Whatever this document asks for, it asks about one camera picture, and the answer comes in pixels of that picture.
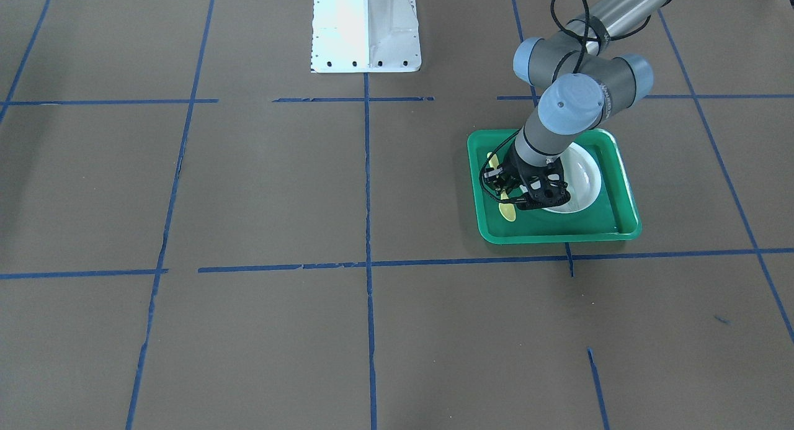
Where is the white round plate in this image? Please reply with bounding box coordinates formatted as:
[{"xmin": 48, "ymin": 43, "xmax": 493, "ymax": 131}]
[{"xmin": 544, "ymin": 143, "xmax": 603, "ymax": 214}]

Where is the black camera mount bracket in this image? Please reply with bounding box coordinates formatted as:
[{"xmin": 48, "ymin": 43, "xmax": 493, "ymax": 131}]
[{"xmin": 515, "ymin": 159, "xmax": 571, "ymax": 210}]

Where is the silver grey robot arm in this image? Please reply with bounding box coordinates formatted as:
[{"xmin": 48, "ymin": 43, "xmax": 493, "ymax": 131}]
[{"xmin": 479, "ymin": 0, "xmax": 672, "ymax": 210}]

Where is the yellow plastic spoon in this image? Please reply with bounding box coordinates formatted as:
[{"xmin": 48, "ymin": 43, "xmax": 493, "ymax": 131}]
[{"xmin": 488, "ymin": 153, "xmax": 517, "ymax": 223}]

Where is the green plastic tray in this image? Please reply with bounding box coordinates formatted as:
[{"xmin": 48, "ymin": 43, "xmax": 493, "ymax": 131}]
[{"xmin": 467, "ymin": 128, "xmax": 643, "ymax": 244}]

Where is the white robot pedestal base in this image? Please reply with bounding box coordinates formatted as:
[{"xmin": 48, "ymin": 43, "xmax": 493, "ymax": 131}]
[{"xmin": 310, "ymin": 0, "xmax": 422, "ymax": 74}]

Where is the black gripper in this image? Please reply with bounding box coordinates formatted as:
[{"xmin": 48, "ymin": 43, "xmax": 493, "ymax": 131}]
[{"xmin": 483, "ymin": 146, "xmax": 546, "ymax": 195}]

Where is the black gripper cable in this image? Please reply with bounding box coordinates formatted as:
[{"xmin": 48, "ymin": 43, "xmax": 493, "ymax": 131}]
[{"xmin": 478, "ymin": 0, "xmax": 652, "ymax": 204}]

